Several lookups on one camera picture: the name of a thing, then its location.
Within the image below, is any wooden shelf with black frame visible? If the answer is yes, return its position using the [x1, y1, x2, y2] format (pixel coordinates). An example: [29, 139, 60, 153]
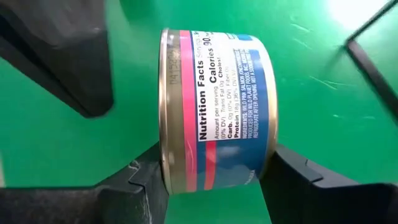
[344, 0, 398, 116]

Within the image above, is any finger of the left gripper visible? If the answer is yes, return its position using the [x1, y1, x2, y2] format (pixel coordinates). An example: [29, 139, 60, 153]
[0, 0, 115, 119]

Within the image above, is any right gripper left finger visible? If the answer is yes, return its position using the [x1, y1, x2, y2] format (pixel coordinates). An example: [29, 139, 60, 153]
[0, 141, 171, 224]

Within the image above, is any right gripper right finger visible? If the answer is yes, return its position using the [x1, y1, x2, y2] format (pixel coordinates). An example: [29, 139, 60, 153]
[259, 143, 398, 224]

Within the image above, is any green table mat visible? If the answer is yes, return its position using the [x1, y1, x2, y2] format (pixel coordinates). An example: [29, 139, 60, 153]
[0, 0, 398, 224]

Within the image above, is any gold-lid pink salmon can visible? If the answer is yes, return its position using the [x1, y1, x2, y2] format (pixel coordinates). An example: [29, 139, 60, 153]
[158, 27, 279, 196]

